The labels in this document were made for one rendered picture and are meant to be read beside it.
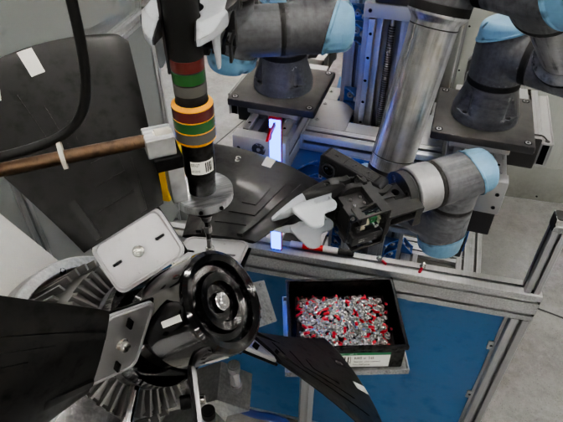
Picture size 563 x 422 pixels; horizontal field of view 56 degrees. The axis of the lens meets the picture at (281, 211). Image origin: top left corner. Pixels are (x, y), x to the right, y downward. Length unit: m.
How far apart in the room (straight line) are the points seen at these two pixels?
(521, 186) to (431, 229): 1.93
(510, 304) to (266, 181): 0.61
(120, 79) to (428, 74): 0.47
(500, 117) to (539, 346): 1.18
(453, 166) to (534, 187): 2.01
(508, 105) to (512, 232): 1.44
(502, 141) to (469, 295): 0.34
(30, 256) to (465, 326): 0.91
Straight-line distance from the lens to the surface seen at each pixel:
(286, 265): 1.18
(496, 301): 1.19
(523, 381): 2.14
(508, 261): 2.53
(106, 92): 0.66
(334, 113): 1.46
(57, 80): 0.66
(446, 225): 0.89
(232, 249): 0.69
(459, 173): 0.83
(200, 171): 0.58
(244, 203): 0.77
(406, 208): 0.77
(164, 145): 0.56
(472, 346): 1.34
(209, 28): 0.51
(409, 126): 0.90
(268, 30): 0.79
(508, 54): 1.22
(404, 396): 1.54
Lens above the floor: 1.68
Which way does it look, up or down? 41 degrees down
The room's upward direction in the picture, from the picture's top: straight up
